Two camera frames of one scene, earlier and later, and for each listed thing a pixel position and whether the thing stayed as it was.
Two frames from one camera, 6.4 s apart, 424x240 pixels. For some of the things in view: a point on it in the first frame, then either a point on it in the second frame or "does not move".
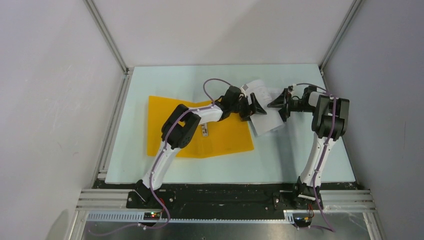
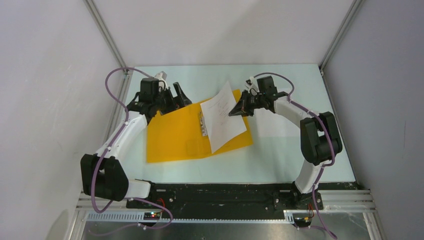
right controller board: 303,221 does not move
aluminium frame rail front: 118,199 does not move
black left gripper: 253,108 -> 173,101
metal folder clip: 205,130 does not move
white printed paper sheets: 273,118 -> 222,128
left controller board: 151,216 does not move
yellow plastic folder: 213,138 does not move
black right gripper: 284,112 -> 241,108
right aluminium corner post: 354,9 does not move
